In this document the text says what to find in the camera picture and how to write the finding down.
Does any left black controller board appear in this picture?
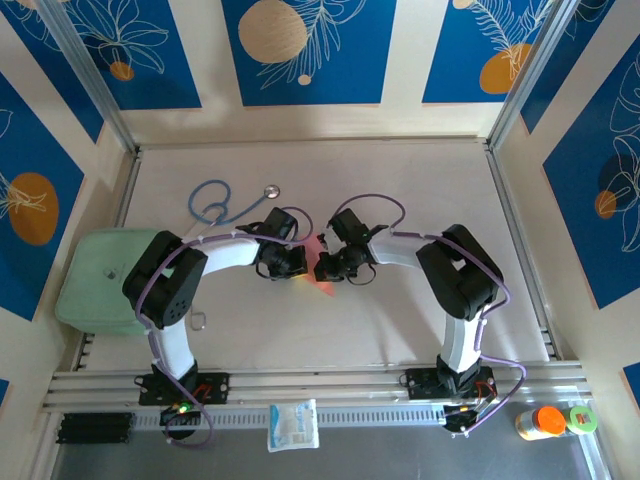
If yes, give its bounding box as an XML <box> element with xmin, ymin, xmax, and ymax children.
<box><xmin>159</xmin><ymin>403</ymin><xmax>203</xmax><ymax>428</ymax></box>

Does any black ribbed box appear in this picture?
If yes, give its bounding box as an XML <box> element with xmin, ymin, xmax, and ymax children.
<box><xmin>55</xmin><ymin>411</ymin><xmax>137</xmax><ymax>447</ymax></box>

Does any grey slotted cable duct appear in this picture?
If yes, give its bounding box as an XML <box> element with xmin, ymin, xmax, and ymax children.
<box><xmin>131</xmin><ymin>405</ymin><xmax>449</xmax><ymax>431</ymax></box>

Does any mint green zip case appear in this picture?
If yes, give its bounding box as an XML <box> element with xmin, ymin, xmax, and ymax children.
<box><xmin>53</xmin><ymin>228</ymin><xmax>167</xmax><ymax>338</ymax></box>

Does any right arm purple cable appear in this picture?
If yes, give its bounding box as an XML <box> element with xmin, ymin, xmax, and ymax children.
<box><xmin>331</xmin><ymin>192</ymin><xmax>529</xmax><ymax>437</ymax></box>

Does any aluminium corner post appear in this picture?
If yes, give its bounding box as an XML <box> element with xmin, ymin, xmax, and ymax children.
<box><xmin>486</xmin><ymin>0</ymin><xmax>576</xmax><ymax>154</ymax></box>
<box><xmin>37</xmin><ymin>0</ymin><xmax>140</xmax><ymax>154</ymax></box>

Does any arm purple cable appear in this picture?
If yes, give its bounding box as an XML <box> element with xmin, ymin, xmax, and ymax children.
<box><xmin>134</xmin><ymin>205</ymin><xmax>316</xmax><ymax>448</ymax></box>
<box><xmin>331</xmin><ymin>192</ymin><xmax>529</xmax><ymax>437</ymax></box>

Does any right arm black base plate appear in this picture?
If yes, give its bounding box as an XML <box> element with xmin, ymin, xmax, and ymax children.
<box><xmin>398</xmin><ymin>366</ymin><xmax>499</xmax><ymax>402</ymax></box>

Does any jar with orange lid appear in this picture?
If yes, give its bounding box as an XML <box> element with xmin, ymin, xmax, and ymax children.
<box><xmin>515</xmin><ymin>405</ymin><xmax>569</xmax><ymax>442</ymax></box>

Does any bottle with green lid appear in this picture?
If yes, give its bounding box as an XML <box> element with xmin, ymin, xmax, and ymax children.
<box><xmin>566</xmin><ymin>404</ymin><xmax>600</xmax><ymax>436</ymax></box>

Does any blue stethoscope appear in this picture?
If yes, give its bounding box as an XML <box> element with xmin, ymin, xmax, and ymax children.
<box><xmin>187</xmin><ymin>180</ymin><xmax>282</xmax><ymax>237</ymax></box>

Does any right black controller board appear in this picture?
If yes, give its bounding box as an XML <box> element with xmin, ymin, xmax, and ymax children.
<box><xmin>441</xmin><ymin>403</ymin><xmax>484</xmax><ymax>438</ymax></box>

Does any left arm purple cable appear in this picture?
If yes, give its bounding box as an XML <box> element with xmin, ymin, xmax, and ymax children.
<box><xmin>134</xmin><ymin>205</ymin><xmax>316</xmax><ymax>448</ymax></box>

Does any aluminium front rail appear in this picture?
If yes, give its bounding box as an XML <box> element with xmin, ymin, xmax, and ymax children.
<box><xmin>42</xmin><ymin>360</ymin><xmax>594</xmax><ymax>415</ymax></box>

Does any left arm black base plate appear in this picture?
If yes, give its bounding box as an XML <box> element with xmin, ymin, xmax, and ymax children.
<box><xmin>136</xmin><ymin>371</ymin><xmax>232</xmax><ymax>407</ymax></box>

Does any black controller board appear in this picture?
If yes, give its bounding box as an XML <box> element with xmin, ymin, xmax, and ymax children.
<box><xmin>441</xmin><ymin>403</ymin><xmax>484</xmax><ymax>438</ymax></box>
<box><xmin>159</xmin><ymin>403</ymin><xmax>203</xmax><ymax>428</ymax></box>

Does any aluminium side rail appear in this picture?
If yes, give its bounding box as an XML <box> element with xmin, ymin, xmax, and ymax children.
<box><xmin>483</xmin><ymin>143</ymin><xmax>559</xmax><ymax>362</ymax></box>
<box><xmin>72</xmin><ymin>147</ymin><xmax>144</xmax><ymax>374</ymax></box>

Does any white blue plastic packet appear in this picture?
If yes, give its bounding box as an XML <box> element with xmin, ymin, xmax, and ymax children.
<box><xmin>267</xmin><ymin>397</ymin><xmax>322</xmax><ymax>454</ymax></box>

